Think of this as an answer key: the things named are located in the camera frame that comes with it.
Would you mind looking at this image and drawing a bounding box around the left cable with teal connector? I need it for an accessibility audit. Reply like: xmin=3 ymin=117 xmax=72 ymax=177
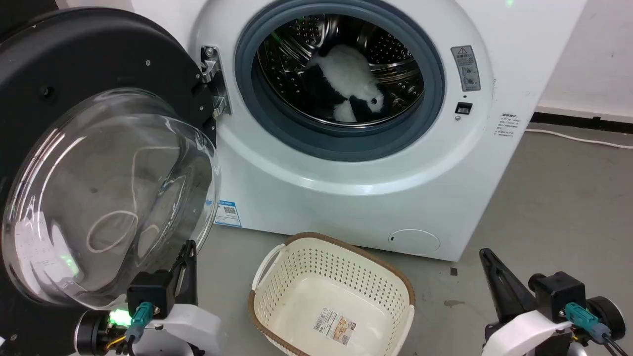
xmin=124 ymin=301 xmax=155 ymax=356

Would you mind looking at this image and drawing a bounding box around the white front-load washing machine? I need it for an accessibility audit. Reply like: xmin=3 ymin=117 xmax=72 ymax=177
xmin=131 ymin=0 xmax=589 ymax=263

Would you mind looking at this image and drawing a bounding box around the black and white panda plush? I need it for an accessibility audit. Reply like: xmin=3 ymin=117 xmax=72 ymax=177
xmin=303 ymin=44 xmax=392 ymax=124

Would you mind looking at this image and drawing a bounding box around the metal door hinge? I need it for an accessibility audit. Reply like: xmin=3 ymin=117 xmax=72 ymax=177
xmin=200 ymin=45 xmax=233 ymax=117

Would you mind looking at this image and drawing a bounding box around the black baseboard strip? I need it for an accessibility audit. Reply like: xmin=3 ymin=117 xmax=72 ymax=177
xmin=530 ymin=112 xmax=633 ymax=135

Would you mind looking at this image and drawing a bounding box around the grey warning sticker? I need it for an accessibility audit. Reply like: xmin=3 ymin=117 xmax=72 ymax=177
xmin=451 ymin=45 xmax=482 ymax=93

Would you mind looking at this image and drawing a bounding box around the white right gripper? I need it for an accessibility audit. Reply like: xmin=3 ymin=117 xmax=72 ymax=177
xmin=479 ymin=248 xmax=577 ymax=356

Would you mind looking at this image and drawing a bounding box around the white floor cable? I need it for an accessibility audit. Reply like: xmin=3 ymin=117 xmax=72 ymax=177
xmin=524 ymin=128 xmax=633 ymax=150

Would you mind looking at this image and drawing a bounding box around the right cable with teal connector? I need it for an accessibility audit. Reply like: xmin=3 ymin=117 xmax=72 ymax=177
xmin=564 ymin=302 xmax=633 ymax=356

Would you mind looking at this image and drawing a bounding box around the stainless steel washer drum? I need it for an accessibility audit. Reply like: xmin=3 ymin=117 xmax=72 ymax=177
xmin=254 ymin=13 xmax=425 ymax=127

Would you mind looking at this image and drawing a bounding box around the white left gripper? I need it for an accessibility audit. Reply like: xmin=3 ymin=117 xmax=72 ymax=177
xmin=130 ymin=240 xmax=224 ymax=356

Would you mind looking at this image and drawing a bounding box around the black printed text sticker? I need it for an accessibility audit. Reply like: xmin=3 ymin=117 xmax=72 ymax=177
xmin=496 ymin=112 xmax=519 ymax=140

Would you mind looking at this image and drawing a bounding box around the blue and white label sticker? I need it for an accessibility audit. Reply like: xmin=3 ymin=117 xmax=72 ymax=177
xmin=213 ymin=199 xmax=243 ymax=228

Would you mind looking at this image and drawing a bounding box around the paper label with barcode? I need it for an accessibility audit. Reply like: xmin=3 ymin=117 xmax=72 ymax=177
xmin=312 ymin=307 xmax=358 ymax=346

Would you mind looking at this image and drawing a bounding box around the cream plastic laundry basket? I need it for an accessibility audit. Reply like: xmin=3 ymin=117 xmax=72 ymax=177
xmin=247 ymin=231 xmax=416 ymax=356

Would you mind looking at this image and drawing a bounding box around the cable with teal connector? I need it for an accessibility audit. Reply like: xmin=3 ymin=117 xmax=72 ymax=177
xmin=124 ymin=301 xmax=155 ymax=356
xmin=564 ymin=302 xmax=633 ymax=356

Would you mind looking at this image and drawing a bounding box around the black washer door with glass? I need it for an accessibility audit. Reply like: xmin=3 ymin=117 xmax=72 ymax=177
xmin=0 ymin=7 xmax=222 ymax=356

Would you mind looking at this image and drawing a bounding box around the round white filter cover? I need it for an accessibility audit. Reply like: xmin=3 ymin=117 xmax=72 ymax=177
xmin=388 ymin=228 xmax=441 ymax=257

